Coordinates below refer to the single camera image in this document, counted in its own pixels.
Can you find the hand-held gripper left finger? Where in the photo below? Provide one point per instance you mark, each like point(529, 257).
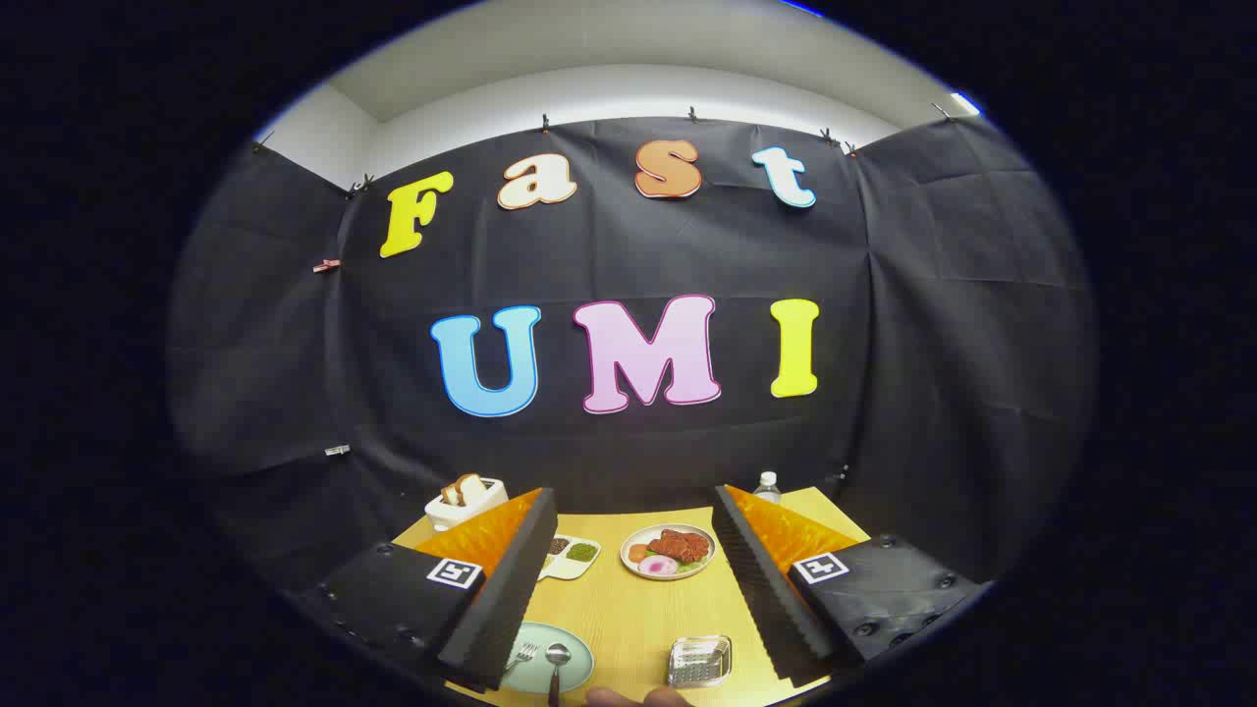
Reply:
point(501, 589)

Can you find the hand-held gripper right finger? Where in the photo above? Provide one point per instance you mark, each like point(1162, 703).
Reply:
point(771, 589)

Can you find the white divided dish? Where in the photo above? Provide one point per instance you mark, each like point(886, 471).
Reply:
point(570, 569)

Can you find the white toaster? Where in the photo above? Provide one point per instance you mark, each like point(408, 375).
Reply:
point(481, 511)

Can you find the green lettuce leaf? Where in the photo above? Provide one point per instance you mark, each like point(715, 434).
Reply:
point(692, 567)

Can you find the green beans pile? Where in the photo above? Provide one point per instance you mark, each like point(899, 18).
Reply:
point(581, 552)

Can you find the white round food plate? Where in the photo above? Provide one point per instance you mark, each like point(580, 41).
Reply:
point(678, 575)

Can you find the green label plastic bottle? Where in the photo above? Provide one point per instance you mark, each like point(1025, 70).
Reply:
point(767, 488)

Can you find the brown steak piece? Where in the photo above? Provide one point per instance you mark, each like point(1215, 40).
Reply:
point(680, 545)

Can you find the square perforated metal tray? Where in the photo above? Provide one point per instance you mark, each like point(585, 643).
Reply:
point(699, 663)

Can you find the toast bread slice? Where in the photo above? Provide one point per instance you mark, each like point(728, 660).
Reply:
point(471, 486)
point(450, 494)

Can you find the light green round plate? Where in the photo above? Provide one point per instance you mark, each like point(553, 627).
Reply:
point(580, 673)

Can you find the pink round food slice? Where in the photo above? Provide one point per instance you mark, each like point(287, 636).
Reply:
point(653, 566)

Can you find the small pink clip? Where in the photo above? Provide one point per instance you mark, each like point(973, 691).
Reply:
point(326, 265)

